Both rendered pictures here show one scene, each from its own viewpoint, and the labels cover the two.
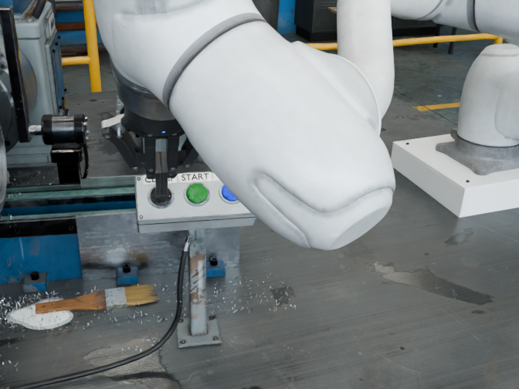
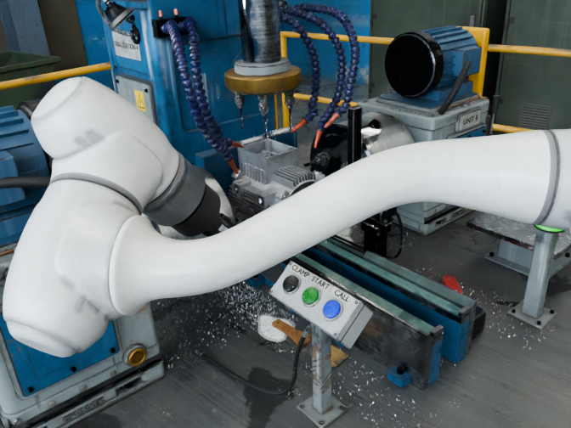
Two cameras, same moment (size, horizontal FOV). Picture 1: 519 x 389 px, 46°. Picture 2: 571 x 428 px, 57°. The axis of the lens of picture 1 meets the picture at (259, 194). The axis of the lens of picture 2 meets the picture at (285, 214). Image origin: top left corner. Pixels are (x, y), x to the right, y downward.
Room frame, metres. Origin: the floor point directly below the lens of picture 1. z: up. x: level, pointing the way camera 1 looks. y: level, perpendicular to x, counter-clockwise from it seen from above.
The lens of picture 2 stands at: (0.41, -0.54, 1.56)
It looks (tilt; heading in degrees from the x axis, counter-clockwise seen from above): 26 degrees down; 64
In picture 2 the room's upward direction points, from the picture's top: 3 degrees counter-clockwise
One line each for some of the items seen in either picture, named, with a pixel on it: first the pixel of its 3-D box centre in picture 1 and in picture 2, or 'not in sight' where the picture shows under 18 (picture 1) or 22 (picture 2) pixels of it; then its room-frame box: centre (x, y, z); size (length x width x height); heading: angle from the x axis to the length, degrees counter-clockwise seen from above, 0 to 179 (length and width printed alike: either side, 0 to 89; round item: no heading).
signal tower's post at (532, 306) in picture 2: not in sight; (547, 234); (1.35, 0.09, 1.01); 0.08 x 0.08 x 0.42; 12
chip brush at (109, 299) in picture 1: (97, 300); (306, 340); (0.85, 0.27, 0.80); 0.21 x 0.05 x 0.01; 107
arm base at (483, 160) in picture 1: (482, 143); not in sight; (1.41, -0.55, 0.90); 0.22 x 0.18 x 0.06; 22
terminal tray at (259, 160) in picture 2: not in sight; (268, 161); (0.93, 0.60, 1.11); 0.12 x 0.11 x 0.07; 102
